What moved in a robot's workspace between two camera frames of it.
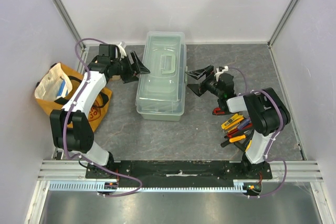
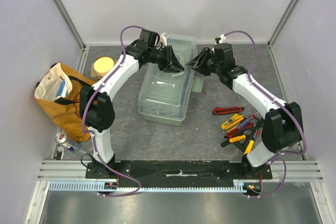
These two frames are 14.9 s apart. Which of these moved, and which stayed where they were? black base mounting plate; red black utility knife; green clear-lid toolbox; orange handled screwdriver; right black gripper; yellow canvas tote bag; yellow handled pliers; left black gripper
Moved: green clear-lid toolbox; right black gripper; left black gripper
Stayed: red black utility knife; orange handled screwdriver; black base mounting plate; yellow canvas tote bag; yellow handled pliers
